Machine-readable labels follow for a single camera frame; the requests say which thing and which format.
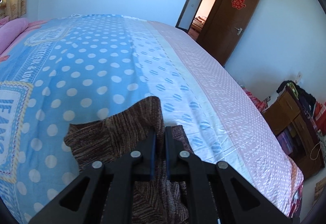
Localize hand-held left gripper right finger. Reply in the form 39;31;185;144
165;126;293;224

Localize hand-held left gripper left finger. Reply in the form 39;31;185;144
28;127;156;224

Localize brown knitted sweater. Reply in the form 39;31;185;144
64;96;202;224

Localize black clothes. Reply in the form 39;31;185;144
276;80;317;119

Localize red striped cloth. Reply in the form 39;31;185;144
242;86;268;112

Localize dotted blue pink bed sheet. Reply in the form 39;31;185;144
0;14;305;224

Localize row of books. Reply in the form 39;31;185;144
276;127;297;156

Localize brown wooden cabinet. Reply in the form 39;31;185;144
262;85;325;180

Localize brown wooden door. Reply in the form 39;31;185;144
196;0;264;66

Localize red bag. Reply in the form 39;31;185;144
312;102;326;135

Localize red paper door decoration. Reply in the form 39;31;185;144
231;0;247;10

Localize pink pillow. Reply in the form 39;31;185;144
0;17;41;55

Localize thin light cable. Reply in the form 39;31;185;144
309;141;322;161

